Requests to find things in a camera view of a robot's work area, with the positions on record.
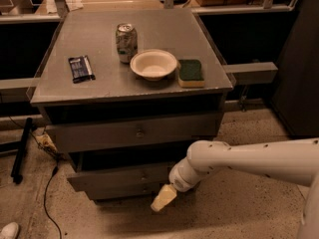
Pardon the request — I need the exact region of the grey drawer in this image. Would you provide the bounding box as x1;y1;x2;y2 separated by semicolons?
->
86;182;162;200
67;151;184;192
47;113;222;152

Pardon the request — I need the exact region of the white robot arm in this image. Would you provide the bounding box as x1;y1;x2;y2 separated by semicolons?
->
151;138;319;239

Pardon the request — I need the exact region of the grey top drawer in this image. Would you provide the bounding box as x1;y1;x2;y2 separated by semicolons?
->
47;113;222;152

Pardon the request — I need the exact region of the grey bottom drawer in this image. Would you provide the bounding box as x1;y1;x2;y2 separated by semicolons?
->
86;182;162;200

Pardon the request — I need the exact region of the grey drawer cabinet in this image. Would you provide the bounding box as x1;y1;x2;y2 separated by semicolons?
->
25;7;237;204

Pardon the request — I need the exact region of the green yellow sponge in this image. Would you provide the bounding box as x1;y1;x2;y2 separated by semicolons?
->
177;60;204;88

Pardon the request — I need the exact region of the white paper bowl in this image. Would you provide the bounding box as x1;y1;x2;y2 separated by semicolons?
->
130;49;178;81

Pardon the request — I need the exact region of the white power strip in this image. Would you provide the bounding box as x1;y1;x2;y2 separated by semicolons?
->
36;133;57;152

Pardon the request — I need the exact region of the dark blue snack packet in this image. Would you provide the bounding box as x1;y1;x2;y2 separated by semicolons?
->
68;56;96;84

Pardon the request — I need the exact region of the black bar on floor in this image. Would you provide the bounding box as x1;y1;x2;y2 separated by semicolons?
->
11;118;32;184

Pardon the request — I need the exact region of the green silver soda can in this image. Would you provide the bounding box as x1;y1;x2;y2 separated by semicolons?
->
116;23;138;64

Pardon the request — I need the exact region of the white shoe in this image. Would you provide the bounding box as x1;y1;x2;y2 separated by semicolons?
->
0;222;20;239

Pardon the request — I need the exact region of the white cloth on counter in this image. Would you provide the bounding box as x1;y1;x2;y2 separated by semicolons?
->
66;0;84;11

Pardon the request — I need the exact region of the black floor cable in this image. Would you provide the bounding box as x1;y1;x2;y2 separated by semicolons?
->
0;93;64;239

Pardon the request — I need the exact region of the grey right rail beam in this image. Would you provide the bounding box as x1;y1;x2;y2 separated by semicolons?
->
223;62;278;86

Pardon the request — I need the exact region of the grey rail beam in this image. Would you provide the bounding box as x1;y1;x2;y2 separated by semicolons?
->
0;78;40;103
223;62;278;86

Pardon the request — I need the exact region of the grey left rail beam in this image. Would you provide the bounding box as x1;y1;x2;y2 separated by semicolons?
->
0;78;40;103

